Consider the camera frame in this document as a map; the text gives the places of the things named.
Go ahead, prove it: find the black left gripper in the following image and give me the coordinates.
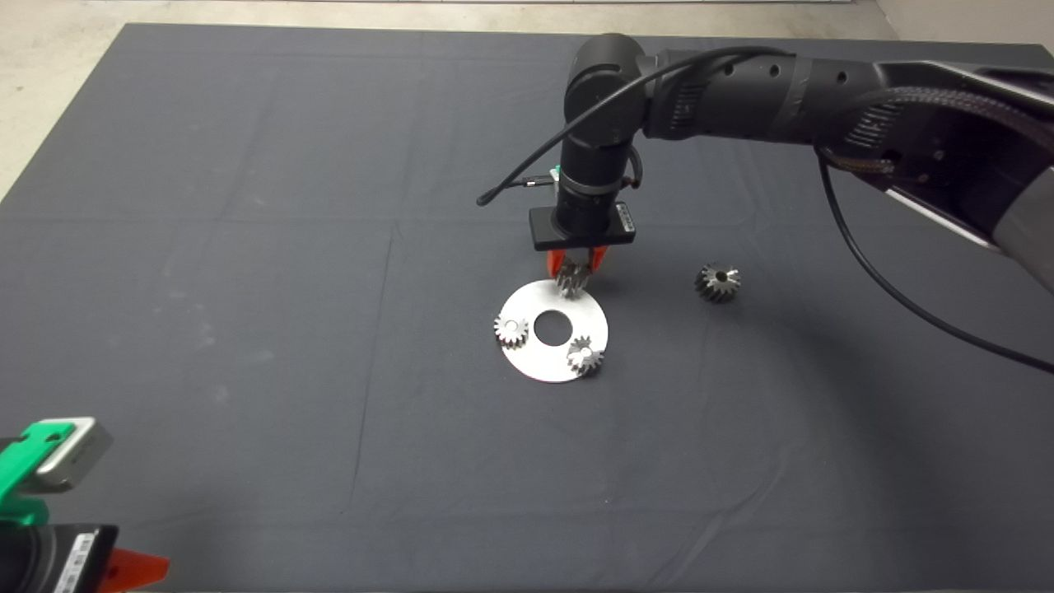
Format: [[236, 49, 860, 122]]
[[0, 523, 171, 593]]

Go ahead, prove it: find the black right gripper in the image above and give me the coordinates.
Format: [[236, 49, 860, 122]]
[[529, 185, 638, 281]]

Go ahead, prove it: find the larger steel gear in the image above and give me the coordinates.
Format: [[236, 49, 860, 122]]
[[694, 263, 743, 304]]

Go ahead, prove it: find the round metal plate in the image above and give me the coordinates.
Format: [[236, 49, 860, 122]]
[[497, 279, 610, 385]]

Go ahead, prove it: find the dark grey table cloth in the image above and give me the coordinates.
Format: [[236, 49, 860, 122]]
[[0, 23, 1054, 593]]

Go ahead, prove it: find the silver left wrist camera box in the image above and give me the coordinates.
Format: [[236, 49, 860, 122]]
[[37, 418, 114, 493]]

